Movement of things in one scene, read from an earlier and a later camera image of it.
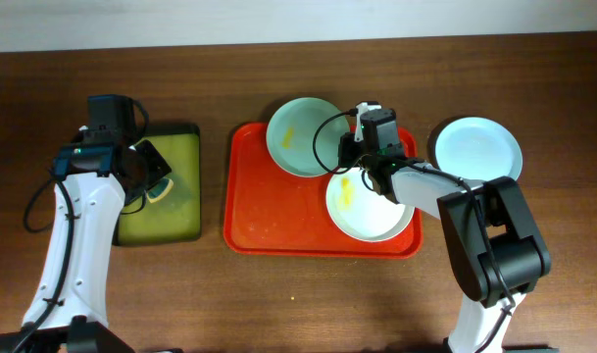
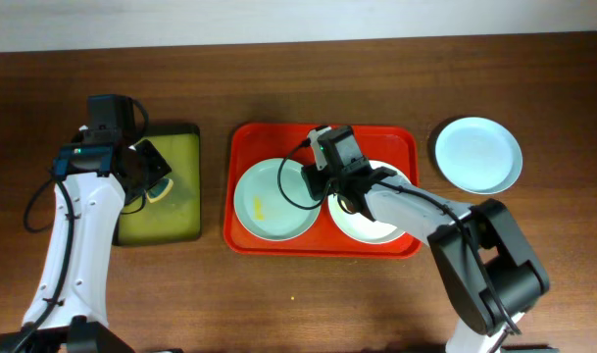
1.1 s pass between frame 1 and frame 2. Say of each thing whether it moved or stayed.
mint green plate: moved
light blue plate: stayed
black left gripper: stayed
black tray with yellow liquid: stayed
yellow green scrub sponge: stayed
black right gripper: moved
